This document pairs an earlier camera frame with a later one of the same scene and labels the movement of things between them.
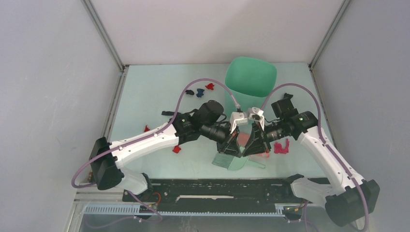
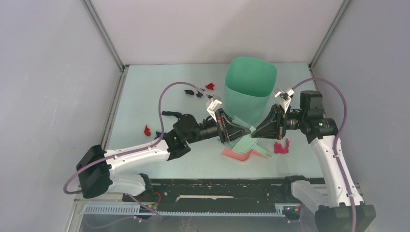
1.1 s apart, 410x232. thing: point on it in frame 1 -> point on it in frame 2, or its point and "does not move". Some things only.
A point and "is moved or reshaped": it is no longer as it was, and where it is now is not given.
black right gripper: x=255 y=144 -> x=274 y=126
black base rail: x=217 y=195 does not move
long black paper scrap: x=168 y=113 does not move
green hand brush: x=233 y=162 is moved or reshaped
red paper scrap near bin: x=210 y=86 does not move
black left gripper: x=229 y=145 -> x=231 y=130
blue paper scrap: x=200 y=92 does not move
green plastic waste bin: x=250 y=81 does not move
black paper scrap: x=189 y=92 does not move
